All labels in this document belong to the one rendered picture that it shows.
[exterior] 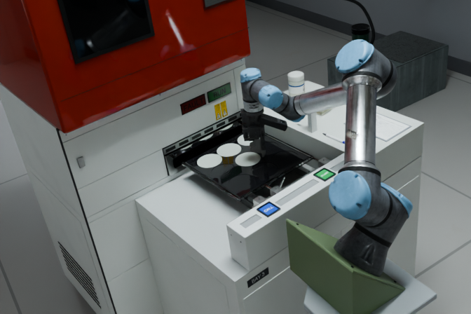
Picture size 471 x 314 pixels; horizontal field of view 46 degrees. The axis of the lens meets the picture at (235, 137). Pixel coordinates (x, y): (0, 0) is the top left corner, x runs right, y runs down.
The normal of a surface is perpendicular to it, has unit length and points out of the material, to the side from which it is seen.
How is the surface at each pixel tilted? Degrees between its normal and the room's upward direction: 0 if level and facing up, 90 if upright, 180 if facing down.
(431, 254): 0
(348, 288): 90
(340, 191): 52
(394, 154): 90
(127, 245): 90
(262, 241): 90
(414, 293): 0
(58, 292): 0
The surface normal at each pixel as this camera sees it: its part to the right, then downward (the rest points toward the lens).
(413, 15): -0.84, 0.36
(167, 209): -0.11, -0.86
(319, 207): 0.62, 0.33
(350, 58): -0.68, -0.47
